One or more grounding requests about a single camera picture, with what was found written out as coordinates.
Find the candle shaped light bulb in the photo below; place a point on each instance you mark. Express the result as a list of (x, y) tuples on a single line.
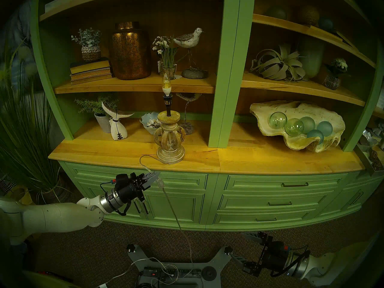
[(166, 88)]

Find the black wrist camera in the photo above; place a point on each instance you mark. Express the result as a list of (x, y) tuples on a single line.
[(122, 179), (278, 248)]

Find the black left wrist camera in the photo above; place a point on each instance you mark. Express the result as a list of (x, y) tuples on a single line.
[(122, 179)]

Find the pale green ceramic vase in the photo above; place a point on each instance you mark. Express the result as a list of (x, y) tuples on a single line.
[(313, 59)]

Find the grey air plant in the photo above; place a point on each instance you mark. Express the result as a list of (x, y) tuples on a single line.
[(279, 67)]

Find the pale blue shell bowl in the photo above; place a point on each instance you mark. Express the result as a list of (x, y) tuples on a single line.
[(148, 119)]

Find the wooden log side table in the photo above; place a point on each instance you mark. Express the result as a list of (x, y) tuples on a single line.
[(22, 196)]

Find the black power strip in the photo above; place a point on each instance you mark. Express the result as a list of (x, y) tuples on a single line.
[(156, 274)]

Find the old brown book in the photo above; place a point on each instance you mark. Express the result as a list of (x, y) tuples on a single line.
[(93, 74), (93, 80)]

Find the brown bird figurine on stone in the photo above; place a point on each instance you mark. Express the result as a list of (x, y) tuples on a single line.
[(189, 96)]

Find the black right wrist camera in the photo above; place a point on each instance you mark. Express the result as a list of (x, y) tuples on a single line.
[(278, 248)]

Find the frosted teal glass ball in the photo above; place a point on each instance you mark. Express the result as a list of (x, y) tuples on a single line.
[(309, 124), (315, 136), (325, 128)]

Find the dark teal decor ball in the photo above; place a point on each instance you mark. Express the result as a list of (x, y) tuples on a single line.
[(325, 24)]

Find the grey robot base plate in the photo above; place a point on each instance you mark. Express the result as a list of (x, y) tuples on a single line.
[(220, 257)]

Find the white speckled bird figurine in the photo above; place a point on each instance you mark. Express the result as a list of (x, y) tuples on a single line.
[(189, 40)]

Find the dark wooden crate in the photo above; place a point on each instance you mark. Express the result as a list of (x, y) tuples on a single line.
[(364, 160)]

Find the tall grass in basket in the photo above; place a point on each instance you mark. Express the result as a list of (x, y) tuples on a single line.
[(27, 134)]

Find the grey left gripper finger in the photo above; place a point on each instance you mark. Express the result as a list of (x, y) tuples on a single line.
[(151, 176), (153, 182)]

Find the clear green glass ball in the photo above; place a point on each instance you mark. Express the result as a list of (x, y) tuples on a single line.
[(277, 120), (294, 127)]

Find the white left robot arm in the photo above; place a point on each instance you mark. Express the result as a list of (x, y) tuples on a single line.
[(54, 217)]

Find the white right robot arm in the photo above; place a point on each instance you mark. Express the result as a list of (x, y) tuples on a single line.
[(324, 269)]

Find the plant in woven pot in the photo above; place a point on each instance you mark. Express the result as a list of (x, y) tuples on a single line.
[(91, 53)]

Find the brown woven decor ball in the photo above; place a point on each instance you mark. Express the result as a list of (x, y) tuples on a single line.
[(309, 15)]

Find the flowers in glass vase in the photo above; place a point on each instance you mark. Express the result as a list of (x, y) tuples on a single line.
[(169, 71)]

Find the green herb in grey pot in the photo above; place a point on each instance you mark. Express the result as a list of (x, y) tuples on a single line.
[(103, 122)]

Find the carved wooden table lamp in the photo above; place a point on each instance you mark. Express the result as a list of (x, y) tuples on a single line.
[(170, 154)]

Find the green wooden shelf cabinet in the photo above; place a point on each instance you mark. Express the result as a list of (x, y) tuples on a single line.
[(258, 158)]

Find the old yellow hardcover book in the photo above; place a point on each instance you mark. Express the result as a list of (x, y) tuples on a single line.
[(90, 67)]

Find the white beach sign board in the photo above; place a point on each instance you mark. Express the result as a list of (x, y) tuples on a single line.
[(60, 2)]

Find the white whale tail figurine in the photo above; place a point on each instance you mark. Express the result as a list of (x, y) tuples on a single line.
[(118, 131)]

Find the small plant in glass pot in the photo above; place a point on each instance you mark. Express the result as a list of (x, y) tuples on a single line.
[(332, 82)]

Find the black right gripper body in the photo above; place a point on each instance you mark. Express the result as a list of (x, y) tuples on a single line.
[(276, 259)]

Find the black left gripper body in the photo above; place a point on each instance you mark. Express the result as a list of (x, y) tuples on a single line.
[(132, 190)]

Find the black white striped basket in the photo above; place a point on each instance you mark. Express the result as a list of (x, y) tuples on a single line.
[(6, 183)]

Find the giant clam shell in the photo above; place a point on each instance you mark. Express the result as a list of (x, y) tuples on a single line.
[(297, 145)]

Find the large copper vase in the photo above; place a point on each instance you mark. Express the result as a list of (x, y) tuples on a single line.
[(129, 56)]

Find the black base knob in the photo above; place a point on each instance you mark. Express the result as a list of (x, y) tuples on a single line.
[(228, 250), (130, 247)]

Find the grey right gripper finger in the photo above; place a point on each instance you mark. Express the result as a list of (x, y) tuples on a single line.
[(252, 268), (261, 238)]

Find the dark green decor ball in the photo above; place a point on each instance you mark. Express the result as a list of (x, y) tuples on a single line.
[(276, 13)]

